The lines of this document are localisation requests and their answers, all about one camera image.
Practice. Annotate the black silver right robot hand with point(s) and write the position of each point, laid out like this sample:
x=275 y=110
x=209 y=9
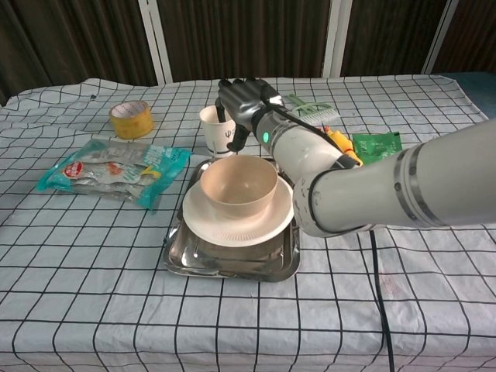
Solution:
x=244 y=108

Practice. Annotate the white paper cup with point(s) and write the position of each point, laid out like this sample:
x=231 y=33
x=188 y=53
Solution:
x=213 y=133

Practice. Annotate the beige bowl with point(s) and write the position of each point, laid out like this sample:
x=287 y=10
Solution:
x=240 y=201

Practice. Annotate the white round plate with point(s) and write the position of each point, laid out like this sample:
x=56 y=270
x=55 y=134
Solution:
x=232 y=234

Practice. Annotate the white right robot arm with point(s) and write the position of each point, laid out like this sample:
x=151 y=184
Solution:
x=387 y=193

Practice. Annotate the rectangular metal tray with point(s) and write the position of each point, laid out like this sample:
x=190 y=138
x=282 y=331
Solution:
x=232 y=267

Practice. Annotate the green hand brush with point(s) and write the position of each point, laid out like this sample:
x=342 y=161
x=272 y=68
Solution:
x=317 y=114

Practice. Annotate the yellow rubber chicken toy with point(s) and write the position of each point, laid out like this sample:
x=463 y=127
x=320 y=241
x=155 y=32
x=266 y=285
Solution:
x=341 y=141

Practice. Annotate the yellow packing tape roll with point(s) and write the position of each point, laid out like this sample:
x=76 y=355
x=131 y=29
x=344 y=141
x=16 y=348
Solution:
x=133 y=126

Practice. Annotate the green sachet packet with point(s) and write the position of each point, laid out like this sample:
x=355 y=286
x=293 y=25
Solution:
x=372 y=145

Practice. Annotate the teal clear snack bag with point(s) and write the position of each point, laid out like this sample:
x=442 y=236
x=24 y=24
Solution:
x=100 y=170

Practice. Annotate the white black checkered tablecloth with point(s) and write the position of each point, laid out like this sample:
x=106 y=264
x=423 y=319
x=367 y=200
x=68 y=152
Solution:
x=77 y=271

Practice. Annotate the blue felt table cover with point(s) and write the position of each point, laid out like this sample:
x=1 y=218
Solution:
x=480 y=89

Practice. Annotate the white partition frame post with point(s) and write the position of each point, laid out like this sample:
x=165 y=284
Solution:
x=439 y=38
x=336 y=38
x=155 y=38

